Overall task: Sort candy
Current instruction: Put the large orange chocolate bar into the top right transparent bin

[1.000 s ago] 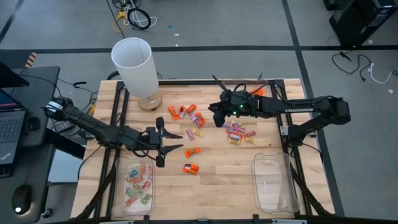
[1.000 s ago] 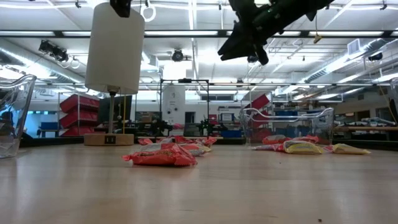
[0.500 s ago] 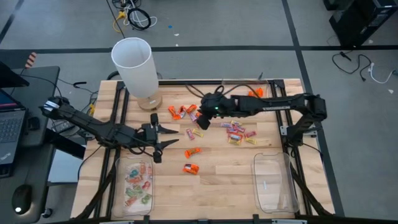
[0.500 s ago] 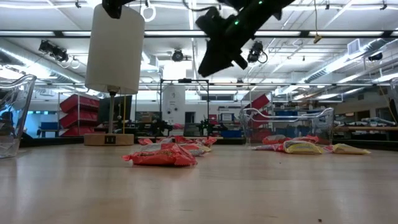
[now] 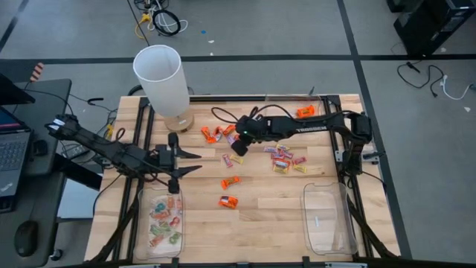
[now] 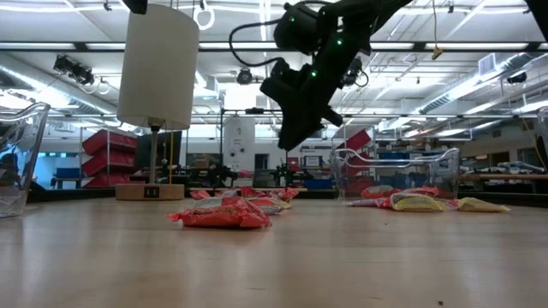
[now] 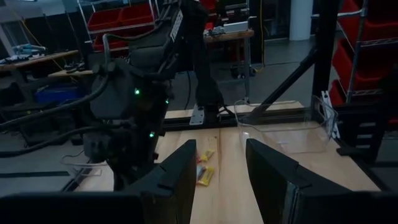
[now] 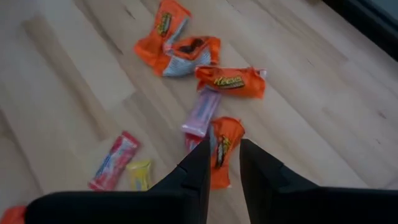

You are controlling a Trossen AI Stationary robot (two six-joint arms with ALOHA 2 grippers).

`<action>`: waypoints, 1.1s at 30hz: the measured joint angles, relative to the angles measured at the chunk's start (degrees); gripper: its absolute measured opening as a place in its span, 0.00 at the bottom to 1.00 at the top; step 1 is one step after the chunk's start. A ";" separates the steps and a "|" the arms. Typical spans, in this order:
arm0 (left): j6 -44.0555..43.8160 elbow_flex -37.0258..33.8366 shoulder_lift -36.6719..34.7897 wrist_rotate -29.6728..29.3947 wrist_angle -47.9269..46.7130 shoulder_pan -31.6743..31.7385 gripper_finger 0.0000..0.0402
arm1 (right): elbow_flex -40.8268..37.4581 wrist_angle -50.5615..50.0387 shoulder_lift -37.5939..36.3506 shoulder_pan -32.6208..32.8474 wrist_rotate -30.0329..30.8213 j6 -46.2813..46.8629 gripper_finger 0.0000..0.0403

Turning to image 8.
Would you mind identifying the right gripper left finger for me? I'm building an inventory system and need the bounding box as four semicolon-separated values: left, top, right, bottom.
24;139;212;224

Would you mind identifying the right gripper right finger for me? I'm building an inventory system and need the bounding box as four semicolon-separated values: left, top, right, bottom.
239;139;398;224

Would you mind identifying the pink red candy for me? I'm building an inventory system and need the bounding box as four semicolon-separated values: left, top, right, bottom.
88;130;141;191

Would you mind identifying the orange white candy pack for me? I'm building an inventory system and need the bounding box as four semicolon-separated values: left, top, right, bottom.
161;35;221;78

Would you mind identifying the yellow candy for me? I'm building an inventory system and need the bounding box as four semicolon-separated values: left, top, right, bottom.
126;159;153;191

